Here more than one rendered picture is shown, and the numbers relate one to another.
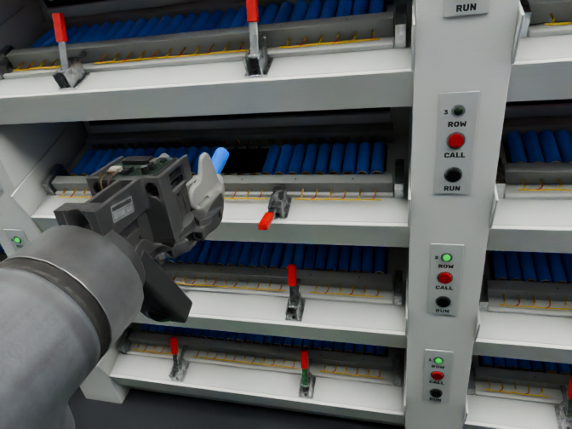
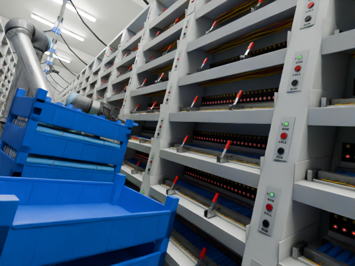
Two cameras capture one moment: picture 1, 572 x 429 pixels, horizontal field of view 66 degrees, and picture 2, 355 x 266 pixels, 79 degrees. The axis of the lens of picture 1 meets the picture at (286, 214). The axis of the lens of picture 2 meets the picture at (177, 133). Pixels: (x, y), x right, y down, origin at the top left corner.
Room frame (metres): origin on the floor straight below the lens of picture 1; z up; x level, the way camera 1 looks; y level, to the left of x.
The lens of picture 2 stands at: (-0.39, -1.01, 0.49)
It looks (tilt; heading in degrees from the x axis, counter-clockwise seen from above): 5 degrees up; 39
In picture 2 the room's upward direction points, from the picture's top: 14 degrees clockwise
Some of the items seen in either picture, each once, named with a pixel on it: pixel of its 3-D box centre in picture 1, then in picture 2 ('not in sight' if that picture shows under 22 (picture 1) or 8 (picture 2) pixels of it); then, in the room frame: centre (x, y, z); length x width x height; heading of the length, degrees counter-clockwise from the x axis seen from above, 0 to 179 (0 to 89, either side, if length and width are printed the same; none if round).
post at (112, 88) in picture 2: not in sight; (113, 102); (0.98, 1.10, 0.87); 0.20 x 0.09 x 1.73; 162
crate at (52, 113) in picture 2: not in sight; (76, 117); (-0.06, -0.32, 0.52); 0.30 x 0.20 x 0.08; 179
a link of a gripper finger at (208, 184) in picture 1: (207, 179); (125, 119); (0.42, 0.08, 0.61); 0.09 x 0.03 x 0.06; 157
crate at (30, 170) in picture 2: not in sight; (61, 165); (-0.06, -0.32, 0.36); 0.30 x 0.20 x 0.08; 179
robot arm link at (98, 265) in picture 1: (71, 290); (94, 108); (0.25, 0.16, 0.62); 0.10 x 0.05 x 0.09; 72
